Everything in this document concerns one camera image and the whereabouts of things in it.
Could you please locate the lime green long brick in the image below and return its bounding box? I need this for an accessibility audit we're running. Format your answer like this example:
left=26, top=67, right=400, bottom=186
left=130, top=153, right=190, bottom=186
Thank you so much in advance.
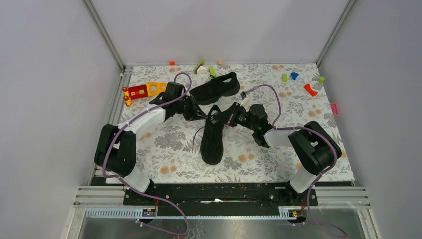
left=209, top=66, right=216, bottom=78

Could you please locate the black sneaker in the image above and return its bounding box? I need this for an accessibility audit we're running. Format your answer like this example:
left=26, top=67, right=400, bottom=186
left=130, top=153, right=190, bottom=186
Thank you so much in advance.
left=192, top=105, right=224, bottom=165
left=190, top=72, right=240, bottom=105

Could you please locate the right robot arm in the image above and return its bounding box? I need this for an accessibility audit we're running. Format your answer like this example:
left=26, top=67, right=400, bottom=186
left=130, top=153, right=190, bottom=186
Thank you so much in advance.
left=211, top=103, right=342, bottom=205

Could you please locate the pink brick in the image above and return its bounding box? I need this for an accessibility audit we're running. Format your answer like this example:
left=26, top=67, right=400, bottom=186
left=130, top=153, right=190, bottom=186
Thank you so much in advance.
left=330, top=103, right=339, bottom=116

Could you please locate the red arch block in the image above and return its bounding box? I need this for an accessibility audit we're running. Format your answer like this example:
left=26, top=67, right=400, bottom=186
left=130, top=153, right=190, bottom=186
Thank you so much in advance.
left=304, top=83, right=318, bottom=97

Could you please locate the green purple white block stack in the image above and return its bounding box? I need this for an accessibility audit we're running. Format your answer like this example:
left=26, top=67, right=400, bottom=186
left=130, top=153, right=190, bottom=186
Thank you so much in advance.
left=194, top=60, right=208, bottom=75

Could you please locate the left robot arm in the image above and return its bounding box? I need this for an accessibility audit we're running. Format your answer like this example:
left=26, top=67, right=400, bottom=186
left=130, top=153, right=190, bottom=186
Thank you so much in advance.
left=94, top=82, right=207, bottom=205

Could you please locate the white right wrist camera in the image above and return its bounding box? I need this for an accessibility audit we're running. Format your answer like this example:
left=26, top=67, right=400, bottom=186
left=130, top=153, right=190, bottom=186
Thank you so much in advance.
left=240, top=91, right=253, bottom=108

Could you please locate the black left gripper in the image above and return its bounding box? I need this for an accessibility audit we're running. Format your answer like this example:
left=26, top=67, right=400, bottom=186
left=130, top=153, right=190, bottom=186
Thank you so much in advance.
left=174, top=93, right=207, bottom=121

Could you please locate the floral patterned mat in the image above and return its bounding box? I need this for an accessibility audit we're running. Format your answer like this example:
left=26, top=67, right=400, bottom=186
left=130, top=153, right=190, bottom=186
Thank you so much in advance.
left=136, top=63, right=343, bottom=183

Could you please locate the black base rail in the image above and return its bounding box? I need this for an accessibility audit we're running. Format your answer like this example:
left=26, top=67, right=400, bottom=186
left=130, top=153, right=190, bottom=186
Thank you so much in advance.
left=123, top=182, right=319, bottom=219

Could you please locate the blue toy piece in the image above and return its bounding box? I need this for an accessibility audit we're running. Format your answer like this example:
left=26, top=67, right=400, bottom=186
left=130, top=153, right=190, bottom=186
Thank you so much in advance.
left=291, top=72, right=299, bottom=80

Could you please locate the red yellow toy rocket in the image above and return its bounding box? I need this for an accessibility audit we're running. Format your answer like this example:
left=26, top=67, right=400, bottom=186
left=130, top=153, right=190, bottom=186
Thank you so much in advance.
left=122, top=82, right=167, bottom=107

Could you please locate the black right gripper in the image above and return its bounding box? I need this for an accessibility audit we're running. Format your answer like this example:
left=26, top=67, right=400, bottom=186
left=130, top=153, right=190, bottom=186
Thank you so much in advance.
left=213, top=102, right=258, bottom=131

